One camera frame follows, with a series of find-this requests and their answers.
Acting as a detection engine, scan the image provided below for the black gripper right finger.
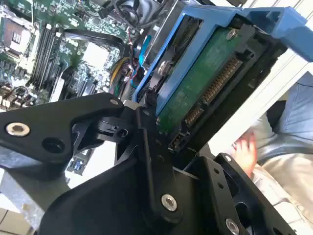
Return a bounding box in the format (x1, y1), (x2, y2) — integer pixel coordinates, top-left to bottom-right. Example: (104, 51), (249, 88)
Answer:
(183, 152), (297, 235)

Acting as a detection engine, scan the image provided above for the blue disk wire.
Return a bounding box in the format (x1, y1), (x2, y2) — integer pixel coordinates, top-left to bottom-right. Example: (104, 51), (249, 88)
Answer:
(132, 35), (154, 87)

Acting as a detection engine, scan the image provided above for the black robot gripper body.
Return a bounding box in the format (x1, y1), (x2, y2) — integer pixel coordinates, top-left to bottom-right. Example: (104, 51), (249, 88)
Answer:
(39, 156), (203, 235)

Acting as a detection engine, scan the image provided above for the person's bare hand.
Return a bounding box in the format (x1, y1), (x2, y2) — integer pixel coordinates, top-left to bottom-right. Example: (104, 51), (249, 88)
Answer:
(231, 134), (259, 178)

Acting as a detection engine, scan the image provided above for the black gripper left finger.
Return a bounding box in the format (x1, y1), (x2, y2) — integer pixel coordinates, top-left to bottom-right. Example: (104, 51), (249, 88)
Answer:
(0, 90), (183, 225)

